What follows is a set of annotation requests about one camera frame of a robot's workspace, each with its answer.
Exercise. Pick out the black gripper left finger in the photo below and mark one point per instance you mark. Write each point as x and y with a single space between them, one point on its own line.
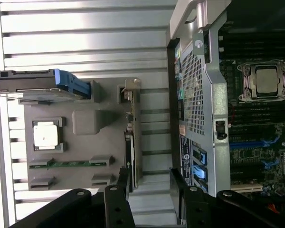
118 209

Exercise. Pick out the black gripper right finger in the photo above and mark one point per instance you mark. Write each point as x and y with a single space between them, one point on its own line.
194 209

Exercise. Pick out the white expansion slot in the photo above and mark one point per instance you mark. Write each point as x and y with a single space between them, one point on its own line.
247 188

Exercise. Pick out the loose green RAM stick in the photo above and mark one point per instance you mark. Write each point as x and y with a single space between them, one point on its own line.
69 164

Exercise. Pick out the grey plastic parts rack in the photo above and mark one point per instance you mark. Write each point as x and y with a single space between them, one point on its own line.
85 147

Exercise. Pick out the green motherboard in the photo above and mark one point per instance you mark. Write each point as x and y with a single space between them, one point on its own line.
247 154

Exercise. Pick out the loose silver CPU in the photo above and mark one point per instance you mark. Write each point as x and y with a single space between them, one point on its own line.
45 137

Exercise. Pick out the black open PC case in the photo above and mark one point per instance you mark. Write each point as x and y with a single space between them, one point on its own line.
194 95

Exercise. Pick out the metal CPU socket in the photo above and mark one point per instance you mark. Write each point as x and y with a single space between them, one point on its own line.
245 83

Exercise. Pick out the installed silver CPU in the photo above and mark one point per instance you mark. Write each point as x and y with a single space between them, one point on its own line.
267 80

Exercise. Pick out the hard disk in blue caddy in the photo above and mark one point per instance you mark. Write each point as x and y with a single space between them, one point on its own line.
26 80

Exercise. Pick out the black chassis switch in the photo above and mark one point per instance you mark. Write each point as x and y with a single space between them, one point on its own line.
221 129

